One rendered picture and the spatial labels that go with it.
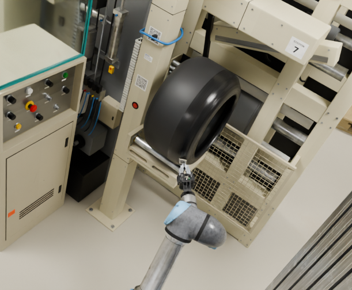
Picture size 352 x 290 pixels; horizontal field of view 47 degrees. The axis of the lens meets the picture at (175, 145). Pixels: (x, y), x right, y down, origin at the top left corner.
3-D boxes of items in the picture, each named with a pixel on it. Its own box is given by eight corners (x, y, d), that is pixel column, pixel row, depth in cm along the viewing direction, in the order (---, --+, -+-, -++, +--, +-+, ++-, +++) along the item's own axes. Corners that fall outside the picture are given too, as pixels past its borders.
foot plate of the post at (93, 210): (84, 210, 297) (85, 208, 296) (108, 191, 316) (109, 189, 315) (112, 232, 290) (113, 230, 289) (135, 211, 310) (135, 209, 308)
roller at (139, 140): (132, 142, 234) (133, 136, 231) (136, 138, 238) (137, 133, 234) (180, 176, 225) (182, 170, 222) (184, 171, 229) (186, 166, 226)
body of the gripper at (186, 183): (192, 170, 198) (195, 191, 191) (193, 179, 205) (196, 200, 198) (177, 171, 198) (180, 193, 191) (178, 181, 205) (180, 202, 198)
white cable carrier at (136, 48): (118, 109, 241) (135, 39, 210) (123, 106, 244) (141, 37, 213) (124, 113, 240) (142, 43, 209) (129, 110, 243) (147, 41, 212)
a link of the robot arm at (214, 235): (237, 227, 152) (223, 233, 199) (211, 213, 153) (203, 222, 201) (223, 255, 149) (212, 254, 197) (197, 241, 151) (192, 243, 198)
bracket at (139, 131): (124, 145, 234) (127, 133, 228) (162, 118, 263) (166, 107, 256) (128, 149, 233) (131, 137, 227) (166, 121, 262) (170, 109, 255)
